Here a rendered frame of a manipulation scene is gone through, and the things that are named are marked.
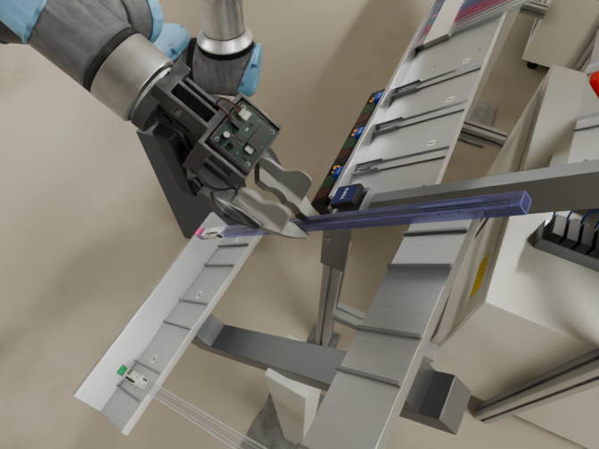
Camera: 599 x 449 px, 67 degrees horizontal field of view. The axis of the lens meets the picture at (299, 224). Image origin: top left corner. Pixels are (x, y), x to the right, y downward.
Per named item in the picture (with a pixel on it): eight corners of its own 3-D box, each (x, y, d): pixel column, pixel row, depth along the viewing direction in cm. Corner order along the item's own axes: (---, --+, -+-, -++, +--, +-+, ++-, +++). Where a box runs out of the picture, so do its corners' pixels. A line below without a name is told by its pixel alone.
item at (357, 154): (350, 221, 85) (327, 196, 82) (449, 18, 115) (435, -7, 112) (355, 221, 84) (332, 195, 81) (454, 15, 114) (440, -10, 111)
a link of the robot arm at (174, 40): (157, 64, 110) (140, 14, 99) (211, 69, 110) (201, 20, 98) (142, 101, 104) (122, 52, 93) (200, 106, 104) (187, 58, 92)
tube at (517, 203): (201, 240, 71) (195, 235, 71) (206, 232, 72) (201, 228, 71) (526, 216, 31) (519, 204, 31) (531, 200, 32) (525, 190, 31)
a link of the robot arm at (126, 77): (88, 108, 45) (141, 58, 49) (127, 137, 47) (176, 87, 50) (92, 69, 39) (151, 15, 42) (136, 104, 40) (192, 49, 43)
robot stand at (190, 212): (184, 237, 160) (135, 131, 113) (205, 197, 169) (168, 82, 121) (231, 252, 157) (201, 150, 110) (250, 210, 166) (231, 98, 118)
